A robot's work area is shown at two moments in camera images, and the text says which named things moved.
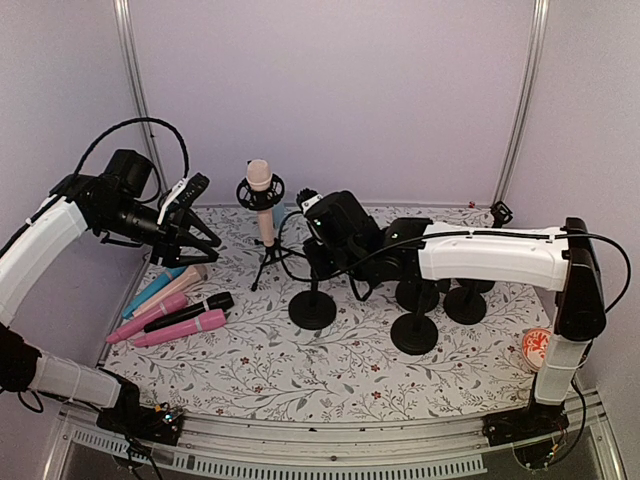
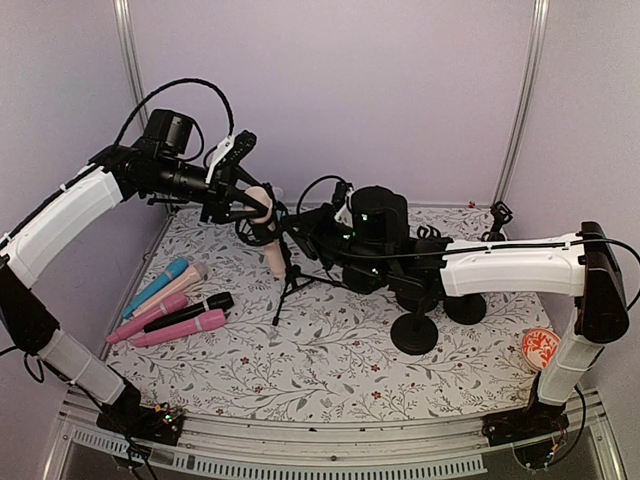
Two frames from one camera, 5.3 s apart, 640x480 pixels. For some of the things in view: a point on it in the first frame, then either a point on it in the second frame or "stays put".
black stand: (414, 333) stays put
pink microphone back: (208, 320) stays put
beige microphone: (259, 175) -> (260, 203)
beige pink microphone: (193, 276) stays put
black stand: (501, 214) stays put
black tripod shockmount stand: (261, 201) -> (271, 231)
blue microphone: (155, 286) stays put
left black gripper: (173, 232) -> (221, 193)
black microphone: (214, 301) stays put
